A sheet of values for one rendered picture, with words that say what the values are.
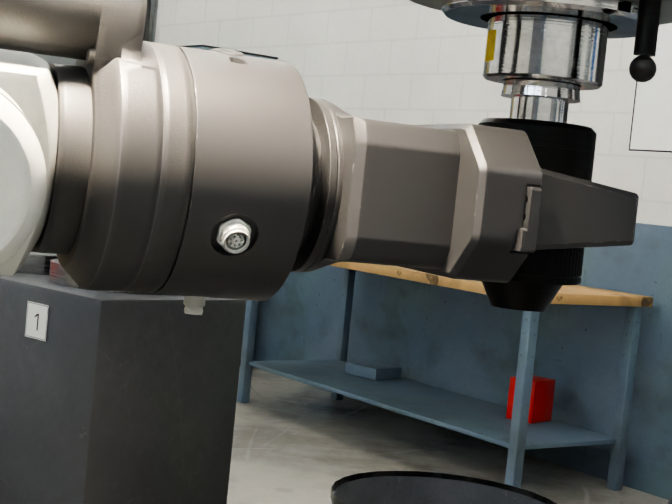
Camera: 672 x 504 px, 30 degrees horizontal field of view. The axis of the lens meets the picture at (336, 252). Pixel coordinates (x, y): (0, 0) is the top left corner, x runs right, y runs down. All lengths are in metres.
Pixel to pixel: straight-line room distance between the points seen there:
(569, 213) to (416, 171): 0.07
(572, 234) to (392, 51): 6.85
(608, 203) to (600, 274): 5.53
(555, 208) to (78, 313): 0.36
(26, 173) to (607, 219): 0.22
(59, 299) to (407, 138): 0.38
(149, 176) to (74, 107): 0.03
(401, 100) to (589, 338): 1.94
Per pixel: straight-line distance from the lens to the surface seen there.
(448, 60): 6.93
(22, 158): 0.38
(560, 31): 0.49
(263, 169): 0.41
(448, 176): 0.44
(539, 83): 0.49
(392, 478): 2.75
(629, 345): 5.72
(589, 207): 0.48
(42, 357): 0.79
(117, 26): 0.42
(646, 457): 5.87
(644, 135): 5.93
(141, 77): 0.41
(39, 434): 0.79
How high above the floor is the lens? 1.23
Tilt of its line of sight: 3 degrees down
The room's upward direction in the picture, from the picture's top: 6 degrees clockwise
